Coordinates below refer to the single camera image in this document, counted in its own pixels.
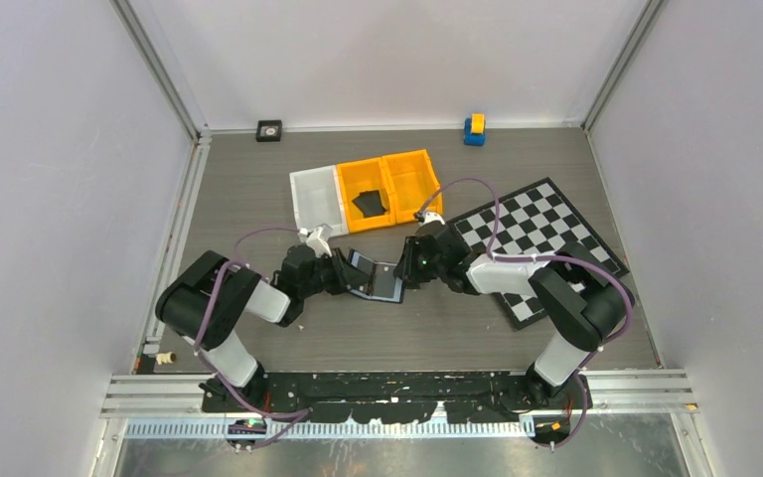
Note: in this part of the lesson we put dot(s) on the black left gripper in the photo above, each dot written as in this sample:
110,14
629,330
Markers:
339,265

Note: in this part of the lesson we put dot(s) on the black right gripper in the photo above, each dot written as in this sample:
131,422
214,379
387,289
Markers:
406,266

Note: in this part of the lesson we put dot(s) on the dark grey credit card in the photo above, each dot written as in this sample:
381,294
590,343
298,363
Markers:
376,209

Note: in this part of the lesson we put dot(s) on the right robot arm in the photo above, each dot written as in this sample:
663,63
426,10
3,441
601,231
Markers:
587,305

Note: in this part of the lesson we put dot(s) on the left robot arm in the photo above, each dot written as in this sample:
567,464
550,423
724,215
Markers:
204,304

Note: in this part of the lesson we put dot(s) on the white plastic bin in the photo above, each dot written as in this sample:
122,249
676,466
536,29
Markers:
317,200

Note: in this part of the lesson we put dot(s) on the orange plastic bin right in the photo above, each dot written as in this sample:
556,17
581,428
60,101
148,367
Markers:
412,180

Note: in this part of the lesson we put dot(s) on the orange plastic bin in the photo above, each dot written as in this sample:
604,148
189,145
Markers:
362,179
412,180

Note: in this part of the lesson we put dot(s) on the orange plastic bin left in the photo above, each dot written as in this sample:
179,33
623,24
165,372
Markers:
362,179

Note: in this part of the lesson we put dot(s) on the black white checkerboard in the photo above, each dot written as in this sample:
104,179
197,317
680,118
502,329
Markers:
537,218

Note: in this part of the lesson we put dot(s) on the blue toy car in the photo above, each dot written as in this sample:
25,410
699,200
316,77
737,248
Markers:
471,138

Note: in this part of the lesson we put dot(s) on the yellow toy block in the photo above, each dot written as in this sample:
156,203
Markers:
477,123

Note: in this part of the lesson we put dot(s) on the small black square box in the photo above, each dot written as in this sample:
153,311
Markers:
269,130

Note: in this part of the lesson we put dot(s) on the small beige plastic piece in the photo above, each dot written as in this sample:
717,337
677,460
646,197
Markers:
165,358

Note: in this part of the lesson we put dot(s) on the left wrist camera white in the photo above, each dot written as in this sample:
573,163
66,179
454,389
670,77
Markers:
317,239

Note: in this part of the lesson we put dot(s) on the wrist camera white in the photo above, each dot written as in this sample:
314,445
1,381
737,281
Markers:
428,222
317,239

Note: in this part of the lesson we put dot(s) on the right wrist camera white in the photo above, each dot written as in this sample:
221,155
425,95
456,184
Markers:
428,222

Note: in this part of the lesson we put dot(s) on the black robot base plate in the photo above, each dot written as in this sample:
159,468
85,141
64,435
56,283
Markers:
396,397

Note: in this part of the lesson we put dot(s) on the aluminium frame rail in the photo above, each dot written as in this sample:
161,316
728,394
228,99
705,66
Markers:
170,406

